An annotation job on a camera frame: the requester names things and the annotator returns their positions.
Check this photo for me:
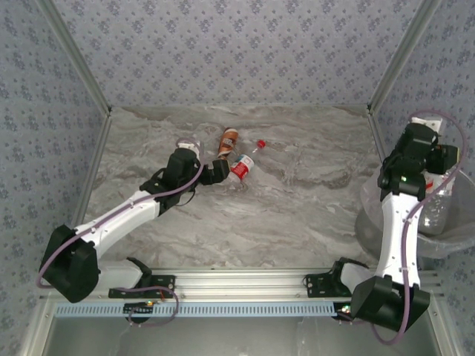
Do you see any small bottle red print label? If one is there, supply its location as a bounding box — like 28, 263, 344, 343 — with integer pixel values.
425, 172, 457, 200

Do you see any clear plastic bin with liner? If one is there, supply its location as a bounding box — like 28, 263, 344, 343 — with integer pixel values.
354, 162, 475, 261

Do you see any brown label plastic bottle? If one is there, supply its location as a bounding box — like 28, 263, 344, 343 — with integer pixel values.
216, 127, 240, 162

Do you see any red label clear bottle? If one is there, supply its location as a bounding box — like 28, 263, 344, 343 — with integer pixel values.
226, 154, 257, 185

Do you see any aluminium front beam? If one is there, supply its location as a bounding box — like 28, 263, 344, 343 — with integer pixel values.
39, 267, 445, 302

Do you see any grey metal lower panel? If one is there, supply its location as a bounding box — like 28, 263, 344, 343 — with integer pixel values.
47, 317, 437, 356

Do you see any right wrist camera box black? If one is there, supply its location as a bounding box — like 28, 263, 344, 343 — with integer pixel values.
426, 143, 462, 176

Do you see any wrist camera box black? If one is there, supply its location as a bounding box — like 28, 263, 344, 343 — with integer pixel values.
426, 143, 462, 176
202, 159, 232, 185

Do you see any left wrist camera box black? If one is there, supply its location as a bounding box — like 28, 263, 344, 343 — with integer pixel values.
202, 159, 232, 185

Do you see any aluminium table side rail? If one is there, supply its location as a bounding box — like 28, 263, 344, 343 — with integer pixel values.
365, 105, 389, 164
71, 107, 114, 225

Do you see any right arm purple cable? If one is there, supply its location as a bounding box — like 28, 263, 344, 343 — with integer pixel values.
338, 108, 469, 346

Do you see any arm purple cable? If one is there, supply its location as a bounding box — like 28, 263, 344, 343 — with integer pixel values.
338, 108, 469, 346
36, 137, 180, 328

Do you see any aluminium frame post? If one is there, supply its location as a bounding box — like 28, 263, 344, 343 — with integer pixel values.
36, 0, 114, 112
366, 0, 443, 112
20, 299, 57, 356
428, 294, 459, 356

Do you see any thin red black wire pair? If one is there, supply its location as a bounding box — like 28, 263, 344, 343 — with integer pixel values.
151, 283, 168, 305

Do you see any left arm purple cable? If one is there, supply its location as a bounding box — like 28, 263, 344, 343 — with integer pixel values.
36, 137, 180, 328

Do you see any slotted pale blue cable duct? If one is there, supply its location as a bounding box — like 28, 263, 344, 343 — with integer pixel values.
53, 300, 338, 319

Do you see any aluminium lower frame post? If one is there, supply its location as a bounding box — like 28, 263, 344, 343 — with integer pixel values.
20, 299, 57, 356
428, 294, 459, 356

